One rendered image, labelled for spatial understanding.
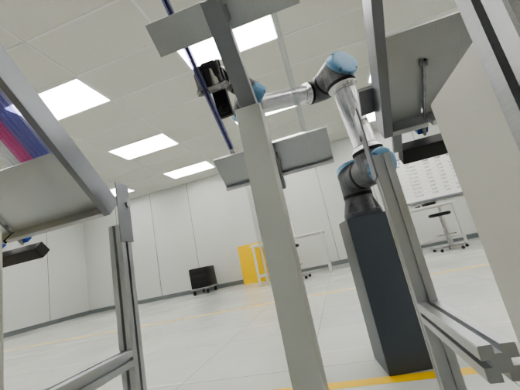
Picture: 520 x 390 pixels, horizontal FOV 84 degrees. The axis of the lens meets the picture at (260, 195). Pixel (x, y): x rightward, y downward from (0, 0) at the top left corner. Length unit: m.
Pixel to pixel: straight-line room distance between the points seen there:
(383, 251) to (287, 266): 0.63
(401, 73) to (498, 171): 0.42
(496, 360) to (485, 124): 0.27
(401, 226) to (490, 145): 0.37
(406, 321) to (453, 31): 0.89
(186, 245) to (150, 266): 1.22
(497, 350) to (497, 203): 0.18
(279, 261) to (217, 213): 7.40
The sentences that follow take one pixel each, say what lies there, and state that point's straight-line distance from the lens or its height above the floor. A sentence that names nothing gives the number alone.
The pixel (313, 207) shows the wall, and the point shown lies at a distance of 7.39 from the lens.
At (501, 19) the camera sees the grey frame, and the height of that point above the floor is 0.57.
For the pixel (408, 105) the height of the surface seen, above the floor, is 0.73.
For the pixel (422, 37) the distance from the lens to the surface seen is 0.74.
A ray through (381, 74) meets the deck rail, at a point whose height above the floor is 0.77.
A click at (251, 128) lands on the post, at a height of 0.75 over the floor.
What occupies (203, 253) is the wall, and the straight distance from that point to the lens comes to 8.10.
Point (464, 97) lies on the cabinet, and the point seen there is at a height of 0.58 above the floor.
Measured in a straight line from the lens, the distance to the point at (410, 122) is 0.77.
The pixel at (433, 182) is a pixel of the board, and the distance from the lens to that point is 7.75.
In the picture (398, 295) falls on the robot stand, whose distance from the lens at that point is 1.20.
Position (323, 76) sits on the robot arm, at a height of 1.12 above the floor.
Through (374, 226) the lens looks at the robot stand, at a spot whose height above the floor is 0.50.
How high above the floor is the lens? 0.47
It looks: 13 degrees up
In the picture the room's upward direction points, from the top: 12 degrees counter-clockwise
